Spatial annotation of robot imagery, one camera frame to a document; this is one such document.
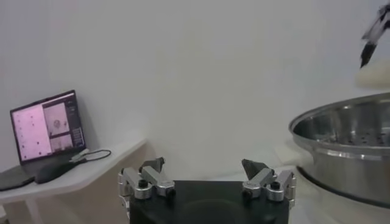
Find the white cable connector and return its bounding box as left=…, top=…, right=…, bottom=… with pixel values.
left=69, top=148, right=90, bottom=163

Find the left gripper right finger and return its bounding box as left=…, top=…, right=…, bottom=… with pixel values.
left=241, top=158, right=297, bottom=202

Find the thin black looped cable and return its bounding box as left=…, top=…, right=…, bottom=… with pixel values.
left=76, top=149, right=112, bottom=165

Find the cream electric cooker base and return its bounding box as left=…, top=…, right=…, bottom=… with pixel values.
left=286, top=166, right=390, bottom=224

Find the laptop with pink screen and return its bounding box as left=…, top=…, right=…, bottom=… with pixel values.
left=0, top=89, right=87, bottom=192

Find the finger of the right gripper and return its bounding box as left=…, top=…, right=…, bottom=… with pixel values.
left=360, top=2, right=390, bottom=69

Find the black oblong device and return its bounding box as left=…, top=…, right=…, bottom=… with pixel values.
left=34, top=160, right=79, bottom=185

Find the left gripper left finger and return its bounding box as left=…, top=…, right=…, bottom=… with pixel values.
left=118, top=156, right=177, bottom=200

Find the stainless steel steamer basket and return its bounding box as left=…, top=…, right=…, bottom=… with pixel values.
left=274, top=92, right=390, bottom=210

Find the white steamed baozi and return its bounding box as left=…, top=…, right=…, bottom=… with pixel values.
left=355, top=59, right=390, bottom=89

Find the white side desk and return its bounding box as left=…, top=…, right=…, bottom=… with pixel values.
left=0, top=138, right=149, bottom=224

